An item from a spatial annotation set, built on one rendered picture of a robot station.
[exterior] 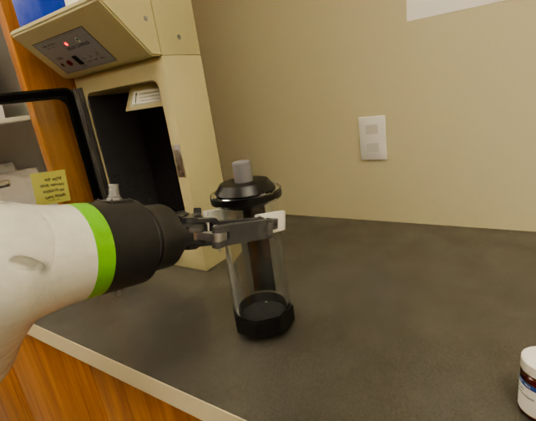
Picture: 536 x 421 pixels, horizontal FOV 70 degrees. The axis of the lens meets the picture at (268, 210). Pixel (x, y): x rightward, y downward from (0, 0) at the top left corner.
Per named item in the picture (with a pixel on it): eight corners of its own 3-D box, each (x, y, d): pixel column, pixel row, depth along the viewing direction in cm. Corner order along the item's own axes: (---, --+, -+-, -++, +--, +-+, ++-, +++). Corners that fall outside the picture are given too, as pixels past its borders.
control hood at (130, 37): (73, 78, 93) (61, 33, 90) (163, 55, 75) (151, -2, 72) (23, 81, 84) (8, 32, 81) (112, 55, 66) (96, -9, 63)
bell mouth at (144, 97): (165, 105, 105) (161, 84, 103) (214, 98, 95) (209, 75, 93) (110, 114, 91) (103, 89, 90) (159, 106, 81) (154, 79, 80)
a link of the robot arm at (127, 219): (64, 296, 40) (118, 313, 35) (57, 185, 39) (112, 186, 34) (115, 281, 45) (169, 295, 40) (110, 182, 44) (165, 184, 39)
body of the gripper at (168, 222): (161, 208, 39) (220, 201, 47) (111, 205, 44) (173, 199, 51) (164, 280, 40) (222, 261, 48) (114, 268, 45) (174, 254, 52)
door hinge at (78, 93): (117, 236, 105) (76, 88, 93) (123, 237, 104) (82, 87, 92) (112, 239, 104) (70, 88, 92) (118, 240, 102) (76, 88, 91)
